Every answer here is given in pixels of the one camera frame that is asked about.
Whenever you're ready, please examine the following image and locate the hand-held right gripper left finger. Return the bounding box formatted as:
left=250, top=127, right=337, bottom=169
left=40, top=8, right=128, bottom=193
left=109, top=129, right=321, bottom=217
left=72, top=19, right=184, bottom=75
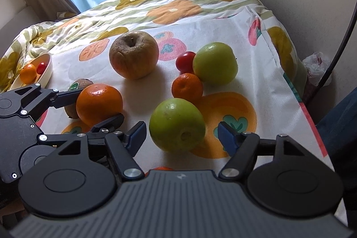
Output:
left=54, top=121, right=147, bottom=180

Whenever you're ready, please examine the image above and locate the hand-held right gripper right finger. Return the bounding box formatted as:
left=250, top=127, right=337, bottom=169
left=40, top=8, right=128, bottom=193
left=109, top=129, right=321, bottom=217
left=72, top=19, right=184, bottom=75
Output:
left=218, top=121, right=304, bottom=179

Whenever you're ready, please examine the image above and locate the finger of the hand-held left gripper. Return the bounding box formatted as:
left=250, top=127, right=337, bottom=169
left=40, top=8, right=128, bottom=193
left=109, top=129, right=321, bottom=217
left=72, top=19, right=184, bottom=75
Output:
left=39, top=113, right=125, bottom=144
left=14, top=83, right=85, bottom=119

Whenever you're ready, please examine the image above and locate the brown kiwi with green sticker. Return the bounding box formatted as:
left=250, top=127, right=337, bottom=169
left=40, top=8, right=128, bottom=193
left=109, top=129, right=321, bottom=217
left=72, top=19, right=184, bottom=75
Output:
left=64, top=78, right=94, bottom=119

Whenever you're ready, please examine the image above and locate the cream ceramic bowl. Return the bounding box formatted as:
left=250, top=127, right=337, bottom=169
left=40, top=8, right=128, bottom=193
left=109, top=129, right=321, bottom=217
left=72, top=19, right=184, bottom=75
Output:
left=11, top=53, right=53, bottom=89

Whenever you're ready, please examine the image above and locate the green apple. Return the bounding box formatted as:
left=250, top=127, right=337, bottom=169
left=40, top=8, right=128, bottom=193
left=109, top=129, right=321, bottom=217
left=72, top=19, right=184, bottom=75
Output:
left=149, top=98, right=206, bottom=152
left=192, top=42, right=239, bottom=86

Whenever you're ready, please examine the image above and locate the small orange tomato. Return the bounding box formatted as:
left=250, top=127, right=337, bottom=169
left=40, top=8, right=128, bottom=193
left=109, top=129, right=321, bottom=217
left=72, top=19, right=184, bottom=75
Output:
left=171, top=73, right=204, bottom=105

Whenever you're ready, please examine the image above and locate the wrinkled brown apple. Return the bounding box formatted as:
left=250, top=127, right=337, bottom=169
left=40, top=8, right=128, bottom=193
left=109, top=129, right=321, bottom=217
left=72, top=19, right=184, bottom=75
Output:
left=109, top=30, right=159, bottom=80

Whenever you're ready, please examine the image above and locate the red tomato in bowl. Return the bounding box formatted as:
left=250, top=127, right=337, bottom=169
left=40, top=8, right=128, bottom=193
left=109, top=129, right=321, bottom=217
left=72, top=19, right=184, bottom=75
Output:
left=19, top=64, right=37, bottom=85

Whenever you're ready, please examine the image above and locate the beige padded headboard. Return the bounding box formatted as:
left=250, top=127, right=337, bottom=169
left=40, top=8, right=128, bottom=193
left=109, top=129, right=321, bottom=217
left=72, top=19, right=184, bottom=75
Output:
left=0, top=5, right=39, bottom=40

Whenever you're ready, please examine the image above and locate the fruit print cloth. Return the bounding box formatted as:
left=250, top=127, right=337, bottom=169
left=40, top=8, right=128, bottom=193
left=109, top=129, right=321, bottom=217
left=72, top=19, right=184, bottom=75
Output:
left=33, top=8, right=330, bottom=172

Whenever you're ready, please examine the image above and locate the person's dark trouser leg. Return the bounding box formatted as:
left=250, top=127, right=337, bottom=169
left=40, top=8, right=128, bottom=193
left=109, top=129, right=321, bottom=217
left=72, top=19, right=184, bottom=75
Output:
left=315, top=86, right=357, bottom=227

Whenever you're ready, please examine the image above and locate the white plastic bag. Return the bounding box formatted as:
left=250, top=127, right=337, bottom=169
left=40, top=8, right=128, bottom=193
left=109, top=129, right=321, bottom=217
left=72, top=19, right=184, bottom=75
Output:
left=302, top=52, right=332, bottom=86

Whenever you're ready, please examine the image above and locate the black cable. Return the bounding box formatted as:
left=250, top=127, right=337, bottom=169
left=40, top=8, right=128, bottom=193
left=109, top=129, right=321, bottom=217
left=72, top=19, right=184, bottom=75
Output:
left=303, top=1, right=357, bottom=105

